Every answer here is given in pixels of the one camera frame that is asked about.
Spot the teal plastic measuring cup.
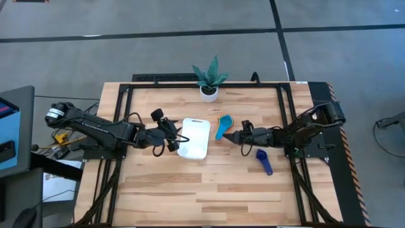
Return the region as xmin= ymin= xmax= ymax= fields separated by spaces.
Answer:
xmin=215 ymin=114 xmax=234 ymax=141

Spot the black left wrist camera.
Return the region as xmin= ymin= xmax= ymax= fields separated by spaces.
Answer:
xmin=150 ymin=108 xmax=165 ymax=123

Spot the white printed paper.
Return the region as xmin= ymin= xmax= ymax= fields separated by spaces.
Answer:
xmin=42 ymin=160 xmax=84 ymax=203

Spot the green snake plant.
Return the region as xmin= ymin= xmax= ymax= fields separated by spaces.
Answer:
xmin=192 ymin=55 xmax=229 ymax=89

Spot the white plastic basket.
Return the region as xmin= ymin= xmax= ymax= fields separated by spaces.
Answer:
xmin=177 ymin=117 xmax=211 ymax=160

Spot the black metal table frame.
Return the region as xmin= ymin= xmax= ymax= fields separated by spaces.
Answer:
xmin=82 ymin=81 xmax=342 ymax=228

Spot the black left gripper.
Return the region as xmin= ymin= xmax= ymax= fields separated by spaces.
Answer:
xmin=144 ymin=119 xmax=190 ymax=153

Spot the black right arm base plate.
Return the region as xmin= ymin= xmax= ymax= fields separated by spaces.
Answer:
xmin=286 ymin=132 xmax=337 ymax=159

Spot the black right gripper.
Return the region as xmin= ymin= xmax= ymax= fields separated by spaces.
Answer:
xmin=223 ymin=128 xmax=275 ymax=147

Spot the black hazard-striped mat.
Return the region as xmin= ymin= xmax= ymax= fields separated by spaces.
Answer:
xmin=308 ymin=81 xmax=371 ymax=227

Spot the purple plastic measuring cup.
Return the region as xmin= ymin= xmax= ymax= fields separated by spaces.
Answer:
xmin=255 ymin=148 xmax=274 ymax=177

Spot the black ribbed strip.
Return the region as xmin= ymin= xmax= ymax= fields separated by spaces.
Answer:
xmin=132 ymin=73 xmax=199 ymax=82

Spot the blue box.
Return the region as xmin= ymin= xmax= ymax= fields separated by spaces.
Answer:
xmin=0 ymin=98 xmax=22 ymax=172

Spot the yellow connector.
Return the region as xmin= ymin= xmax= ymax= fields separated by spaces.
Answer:
xmin=54 ymin=132 xmax=69 ymax=145

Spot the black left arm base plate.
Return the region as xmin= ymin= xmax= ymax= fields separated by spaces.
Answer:
xmin=82 ymin=139 xmax=127 ymax=160

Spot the white plant pot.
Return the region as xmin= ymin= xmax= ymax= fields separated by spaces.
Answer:
xmin=199 ymin=84 xmax=219 ymax=103

